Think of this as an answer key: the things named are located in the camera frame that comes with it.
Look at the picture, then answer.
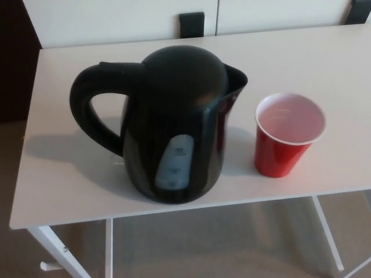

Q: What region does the black electric kettle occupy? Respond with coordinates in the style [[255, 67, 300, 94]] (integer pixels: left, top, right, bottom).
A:
[[68, 46, 250, 205]]

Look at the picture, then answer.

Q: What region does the red plastic cup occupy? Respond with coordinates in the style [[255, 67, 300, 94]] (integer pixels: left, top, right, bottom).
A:
[[254, 92, 327, 178]]

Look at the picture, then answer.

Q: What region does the dark brown wooden panel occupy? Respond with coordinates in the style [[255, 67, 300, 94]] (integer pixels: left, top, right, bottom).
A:
[[0, 0, 43, 123]]

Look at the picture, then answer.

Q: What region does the black cabinet handle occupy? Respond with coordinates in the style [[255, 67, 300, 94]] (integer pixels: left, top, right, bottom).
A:
[[345, 0, 368, 25], [179, 12, 205, 39]]

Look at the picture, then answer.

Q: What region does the white table leg frame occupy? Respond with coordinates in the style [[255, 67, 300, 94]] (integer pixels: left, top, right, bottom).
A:
[[311, 189, 371, 278], [28, 217, 114, 278]]

